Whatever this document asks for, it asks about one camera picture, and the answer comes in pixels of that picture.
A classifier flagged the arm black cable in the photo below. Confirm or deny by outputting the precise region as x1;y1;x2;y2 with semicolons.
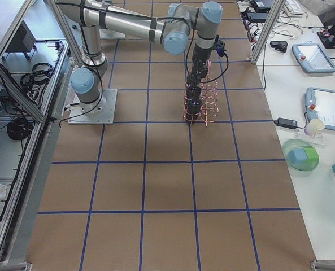
184;16;230;83

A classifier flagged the grey control box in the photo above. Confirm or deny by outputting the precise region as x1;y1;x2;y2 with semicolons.
2;20;36;60

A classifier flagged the black wine bottle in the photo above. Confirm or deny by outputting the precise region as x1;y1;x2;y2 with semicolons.
185;85;201;105

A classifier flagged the black power brick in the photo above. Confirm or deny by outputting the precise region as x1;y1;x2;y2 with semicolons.
274;117;298;129

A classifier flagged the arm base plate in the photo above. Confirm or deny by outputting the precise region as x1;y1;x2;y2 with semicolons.
67;88;118;125
99;29;125;40

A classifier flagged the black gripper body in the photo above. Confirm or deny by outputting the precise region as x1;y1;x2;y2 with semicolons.
192;46;212;68

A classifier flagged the teach pendant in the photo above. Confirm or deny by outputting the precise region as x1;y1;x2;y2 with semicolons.
305;87;335;130
292;43;335;73

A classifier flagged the green cube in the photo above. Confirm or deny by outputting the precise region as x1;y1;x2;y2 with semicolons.
304;147;319;163

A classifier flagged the teach pendant near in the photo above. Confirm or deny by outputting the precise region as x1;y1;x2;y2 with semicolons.
305;87;335;130

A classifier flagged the green plastic bowl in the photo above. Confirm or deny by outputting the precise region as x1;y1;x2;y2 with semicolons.
282;139;319;171

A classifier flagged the blue cube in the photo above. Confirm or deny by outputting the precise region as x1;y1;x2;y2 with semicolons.
286;148;307;164

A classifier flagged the teach pendant far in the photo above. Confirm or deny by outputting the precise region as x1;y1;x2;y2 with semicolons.
292;43;335;73

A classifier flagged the copper wire wine basket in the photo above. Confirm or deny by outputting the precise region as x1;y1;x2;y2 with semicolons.
182;60;221;126

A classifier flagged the aluminium frame post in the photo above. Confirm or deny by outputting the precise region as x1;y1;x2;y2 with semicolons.
250;0;285;64

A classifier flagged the paper cup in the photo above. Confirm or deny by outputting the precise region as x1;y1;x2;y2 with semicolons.
304;119;325;137

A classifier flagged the black bottle in basket left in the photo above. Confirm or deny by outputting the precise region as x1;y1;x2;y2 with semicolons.
186;70;199;88

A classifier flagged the black bottle in basket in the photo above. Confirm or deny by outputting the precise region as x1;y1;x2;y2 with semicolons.
185;99;202;124
186;70;199;88

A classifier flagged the aluminium frame rail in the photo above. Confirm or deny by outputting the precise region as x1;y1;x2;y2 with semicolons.
0;63;46;123

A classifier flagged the black bottle in basket right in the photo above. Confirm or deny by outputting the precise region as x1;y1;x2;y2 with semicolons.
185;99;202;124

